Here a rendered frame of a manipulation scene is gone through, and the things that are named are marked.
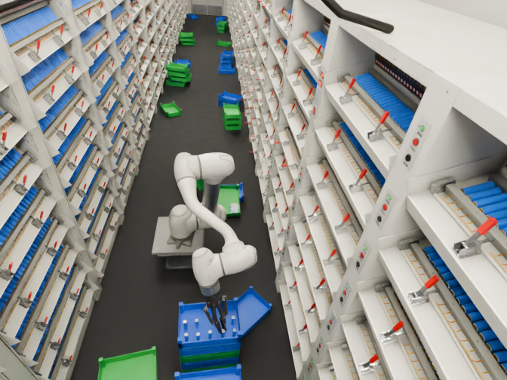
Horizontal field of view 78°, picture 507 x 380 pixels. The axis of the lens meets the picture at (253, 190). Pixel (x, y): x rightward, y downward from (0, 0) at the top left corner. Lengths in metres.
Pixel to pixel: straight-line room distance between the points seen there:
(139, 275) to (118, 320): 0.34
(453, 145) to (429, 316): 0.39
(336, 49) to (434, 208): 0.77
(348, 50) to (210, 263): 1.03
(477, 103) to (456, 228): 0.25
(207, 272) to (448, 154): 1.01
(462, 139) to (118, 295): 2.14
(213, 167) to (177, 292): 1.03
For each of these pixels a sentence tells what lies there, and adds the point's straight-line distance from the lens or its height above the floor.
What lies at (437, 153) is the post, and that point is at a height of 1.62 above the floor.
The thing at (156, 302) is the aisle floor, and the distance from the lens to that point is 2.31.
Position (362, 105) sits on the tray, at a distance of 1.19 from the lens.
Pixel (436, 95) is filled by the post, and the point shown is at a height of 1.73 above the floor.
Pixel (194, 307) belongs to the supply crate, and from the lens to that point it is 1.77.
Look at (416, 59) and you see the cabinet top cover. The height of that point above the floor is 1.76.
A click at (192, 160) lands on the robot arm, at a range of 1.66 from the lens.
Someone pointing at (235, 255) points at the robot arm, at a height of 0.86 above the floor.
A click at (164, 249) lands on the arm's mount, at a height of 0.22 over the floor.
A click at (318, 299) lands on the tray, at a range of 1.52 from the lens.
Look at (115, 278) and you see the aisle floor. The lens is 2.49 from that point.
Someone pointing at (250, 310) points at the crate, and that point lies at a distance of 2.25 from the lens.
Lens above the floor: 1.95
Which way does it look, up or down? 39 degrees down
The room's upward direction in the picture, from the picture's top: 6 degrees clockwise
